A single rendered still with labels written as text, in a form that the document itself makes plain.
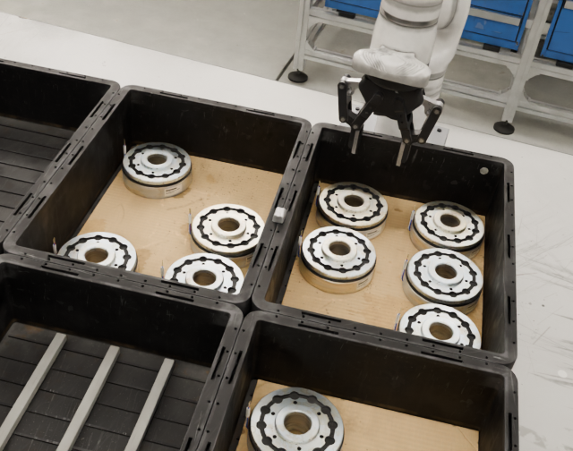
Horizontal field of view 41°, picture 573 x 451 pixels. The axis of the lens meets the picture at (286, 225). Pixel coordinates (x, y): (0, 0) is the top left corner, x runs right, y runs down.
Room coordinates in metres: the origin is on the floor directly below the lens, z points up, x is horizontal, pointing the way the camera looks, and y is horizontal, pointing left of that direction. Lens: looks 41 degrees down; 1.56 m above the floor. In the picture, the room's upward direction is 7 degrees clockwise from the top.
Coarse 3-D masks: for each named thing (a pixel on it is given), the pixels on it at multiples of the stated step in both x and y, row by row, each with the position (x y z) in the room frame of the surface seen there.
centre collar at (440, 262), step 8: (432, 264) 0.76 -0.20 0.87; (440, 264) 0.77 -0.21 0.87; (448, 264) 0.77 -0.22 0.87; (456, 264) 0.77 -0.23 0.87; (432, 272) 0.75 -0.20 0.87; (456, 272) 0.76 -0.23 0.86; (432, 280) 0.74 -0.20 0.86; (440, 280) 0.73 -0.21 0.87; (448, 280) 0.74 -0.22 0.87; (456, 280) 0.74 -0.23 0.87
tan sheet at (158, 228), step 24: (192, 168) 0.96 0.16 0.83; (216, 168) 0.97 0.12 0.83; (240, 168) 0.97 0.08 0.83; (120, 192) 0.88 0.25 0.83; (192, 192) 0.90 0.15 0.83; (216, 192) 0.90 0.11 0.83; (240, 192) 0.91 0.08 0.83; (264, 192) 0.92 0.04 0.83; (96, 216) 0.82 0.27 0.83; (120, 216) 0.83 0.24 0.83; (144, 216) 0.83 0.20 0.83; (168, 216) 0.84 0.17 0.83; (192, 216) 0.84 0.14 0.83; (264, 216) 0.86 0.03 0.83; (144, 240) 0.78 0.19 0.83; (168, 240) 0.79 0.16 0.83; (144, 264) 0.73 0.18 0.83; (168, 264) 0.74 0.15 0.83
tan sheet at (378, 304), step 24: (312, 216) 0.88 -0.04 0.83; (408, 216) 0.91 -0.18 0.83; (480, 216) 0.93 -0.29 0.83; (384, 240) 0.84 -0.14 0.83; (408, 240) 0.85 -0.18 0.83; (384, 264) 0.79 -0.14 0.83; (480, 264) 0.82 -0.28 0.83; (288, 288) 0.72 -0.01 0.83; (312, 288) 0.73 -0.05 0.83; (384, 288) 0.74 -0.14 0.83; (336, 312) 0.69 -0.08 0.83; (360, 312) 0.69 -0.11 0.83; (384, 312) 0.70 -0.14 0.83; (480, 312) 0.72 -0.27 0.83
